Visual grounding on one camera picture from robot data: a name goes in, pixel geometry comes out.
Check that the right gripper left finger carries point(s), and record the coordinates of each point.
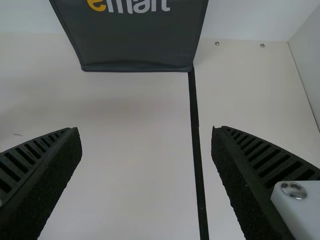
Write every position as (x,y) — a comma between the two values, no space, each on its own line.
(37,180)

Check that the dark grey bag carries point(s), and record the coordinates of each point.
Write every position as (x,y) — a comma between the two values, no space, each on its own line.
(135,37)

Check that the black strip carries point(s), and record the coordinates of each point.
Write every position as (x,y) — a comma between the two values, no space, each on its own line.
(198,175)

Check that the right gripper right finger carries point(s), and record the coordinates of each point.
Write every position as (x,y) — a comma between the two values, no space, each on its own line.
(257,190)

